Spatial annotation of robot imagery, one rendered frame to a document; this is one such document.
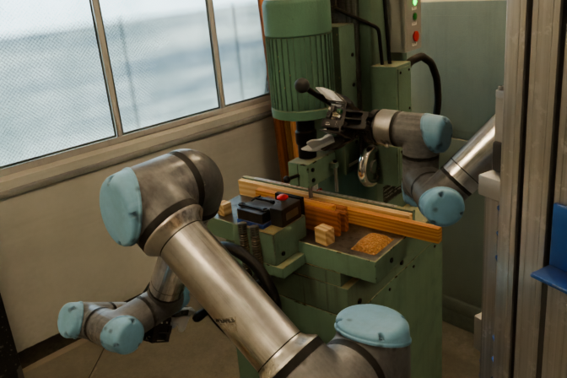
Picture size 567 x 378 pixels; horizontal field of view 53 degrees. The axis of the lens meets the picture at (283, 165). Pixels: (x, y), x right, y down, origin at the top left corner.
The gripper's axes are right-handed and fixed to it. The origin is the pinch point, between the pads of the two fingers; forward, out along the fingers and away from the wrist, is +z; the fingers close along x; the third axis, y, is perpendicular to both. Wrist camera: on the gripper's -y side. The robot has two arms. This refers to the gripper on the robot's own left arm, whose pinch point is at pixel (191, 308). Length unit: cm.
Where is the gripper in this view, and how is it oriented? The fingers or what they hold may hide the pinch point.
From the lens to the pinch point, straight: 154.0
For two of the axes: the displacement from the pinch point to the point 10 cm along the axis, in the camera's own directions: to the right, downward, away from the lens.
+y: -1.7, 9.8, -1.0
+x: 7.7, 0.7, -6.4
